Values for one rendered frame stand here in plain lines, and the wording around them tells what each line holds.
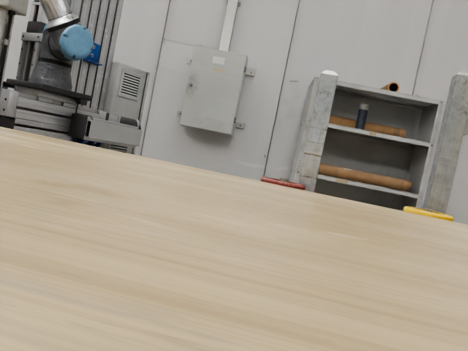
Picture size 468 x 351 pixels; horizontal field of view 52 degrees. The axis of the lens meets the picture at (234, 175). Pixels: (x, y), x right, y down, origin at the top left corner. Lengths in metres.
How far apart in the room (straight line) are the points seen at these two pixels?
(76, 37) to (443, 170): 1.27
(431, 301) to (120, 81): 2.13
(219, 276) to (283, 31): 3.77
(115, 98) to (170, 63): 1.70
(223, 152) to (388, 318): 3.65
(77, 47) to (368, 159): 2.62
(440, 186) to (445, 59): 3.15
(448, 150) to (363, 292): 0.81
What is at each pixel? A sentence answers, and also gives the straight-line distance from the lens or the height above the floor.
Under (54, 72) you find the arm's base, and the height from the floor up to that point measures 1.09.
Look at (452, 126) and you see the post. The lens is 1.00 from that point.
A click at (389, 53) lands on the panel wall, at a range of 3.99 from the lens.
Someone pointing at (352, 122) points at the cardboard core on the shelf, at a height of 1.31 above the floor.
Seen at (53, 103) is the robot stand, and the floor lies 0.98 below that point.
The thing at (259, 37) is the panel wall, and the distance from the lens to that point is 3.90.
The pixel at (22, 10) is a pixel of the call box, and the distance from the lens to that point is 1.24.
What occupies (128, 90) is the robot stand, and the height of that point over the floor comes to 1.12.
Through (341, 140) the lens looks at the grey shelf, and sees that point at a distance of 3.82.
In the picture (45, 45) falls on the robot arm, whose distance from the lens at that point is 1.93.
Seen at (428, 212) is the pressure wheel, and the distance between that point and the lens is 0.84.
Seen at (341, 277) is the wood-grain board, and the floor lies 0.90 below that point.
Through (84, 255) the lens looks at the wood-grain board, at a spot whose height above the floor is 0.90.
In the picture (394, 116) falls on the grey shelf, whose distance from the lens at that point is 3.92.
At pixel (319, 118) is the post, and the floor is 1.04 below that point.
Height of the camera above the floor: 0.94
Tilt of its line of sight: 3 degrees down
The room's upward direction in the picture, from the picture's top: 11 degrees clockwise
